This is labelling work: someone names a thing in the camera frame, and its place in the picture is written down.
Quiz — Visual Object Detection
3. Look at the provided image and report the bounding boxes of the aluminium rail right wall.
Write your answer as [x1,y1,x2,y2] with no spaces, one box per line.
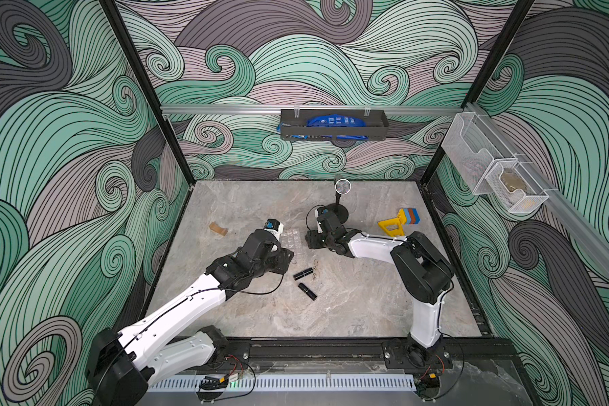
[465,103,609,281]

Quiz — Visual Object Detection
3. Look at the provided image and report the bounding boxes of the aluminium rail wall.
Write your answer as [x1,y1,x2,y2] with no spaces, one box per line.
[465,103,609,281]
[161,103,464,117]

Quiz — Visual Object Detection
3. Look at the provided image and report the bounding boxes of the clear acrylic lipstick organizer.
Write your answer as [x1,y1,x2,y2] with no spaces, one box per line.
[280,228,304,255]

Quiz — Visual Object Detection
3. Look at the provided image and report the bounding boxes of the yellow triangle toy block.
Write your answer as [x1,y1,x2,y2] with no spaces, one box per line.
[377,215,408,237]

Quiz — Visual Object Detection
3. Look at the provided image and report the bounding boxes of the black corner frame post left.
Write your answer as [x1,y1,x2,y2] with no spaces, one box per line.
[99,0,196,186]

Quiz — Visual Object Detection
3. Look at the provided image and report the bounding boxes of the black lipstick silver band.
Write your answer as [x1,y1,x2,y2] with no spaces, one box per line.
[294,267,314,281]

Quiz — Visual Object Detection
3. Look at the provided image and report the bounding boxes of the black square lipstick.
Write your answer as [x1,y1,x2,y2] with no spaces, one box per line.
[298,284,317,301]

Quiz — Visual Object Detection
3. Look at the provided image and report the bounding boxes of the black microphone stand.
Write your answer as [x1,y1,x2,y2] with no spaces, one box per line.
[326,177,351,223]

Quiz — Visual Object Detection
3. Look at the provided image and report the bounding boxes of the aluminium rail back wall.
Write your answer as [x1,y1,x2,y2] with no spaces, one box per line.
[161,103,464,117]

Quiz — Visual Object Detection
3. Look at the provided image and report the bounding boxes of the clear wall bin large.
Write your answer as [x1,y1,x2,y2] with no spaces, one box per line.
[442,111,511,196]

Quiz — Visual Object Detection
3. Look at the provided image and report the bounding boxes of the blue object in basket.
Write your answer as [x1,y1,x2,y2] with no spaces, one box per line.
[306,114,366,128]

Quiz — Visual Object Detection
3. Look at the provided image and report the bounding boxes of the clear wall bin small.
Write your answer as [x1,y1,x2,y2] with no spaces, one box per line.
[485,159,549,215]

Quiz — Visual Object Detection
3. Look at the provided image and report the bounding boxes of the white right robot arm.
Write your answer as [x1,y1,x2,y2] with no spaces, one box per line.
[306,208,455,349]

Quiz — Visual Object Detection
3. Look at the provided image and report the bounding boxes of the tan wooden arch block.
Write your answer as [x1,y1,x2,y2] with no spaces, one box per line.
[209,222,228,236]

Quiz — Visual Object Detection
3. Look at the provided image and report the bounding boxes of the black wire shelf basket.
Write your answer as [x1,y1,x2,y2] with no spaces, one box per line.
[277,108,390,141]

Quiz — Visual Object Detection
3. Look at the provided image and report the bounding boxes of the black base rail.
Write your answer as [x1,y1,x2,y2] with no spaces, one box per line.
[211,337,516,373]

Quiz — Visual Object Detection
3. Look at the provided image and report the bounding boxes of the black corner frame post right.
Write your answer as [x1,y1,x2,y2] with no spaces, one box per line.
[419,0,535,191]

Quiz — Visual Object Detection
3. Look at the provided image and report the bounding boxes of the black corner frame post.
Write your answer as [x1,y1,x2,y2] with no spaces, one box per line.
[419,0,535,191]
[99,0,196,186]

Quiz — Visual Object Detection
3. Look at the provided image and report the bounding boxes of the white perforated cable tray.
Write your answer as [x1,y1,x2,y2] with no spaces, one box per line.
[149,374,418,392]

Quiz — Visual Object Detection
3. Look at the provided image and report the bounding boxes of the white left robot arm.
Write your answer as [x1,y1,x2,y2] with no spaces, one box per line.
[85,219,294,405]

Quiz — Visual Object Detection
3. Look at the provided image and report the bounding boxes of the multicolour stacked toy blocks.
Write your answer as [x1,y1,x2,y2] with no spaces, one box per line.
[398,207,421,225]

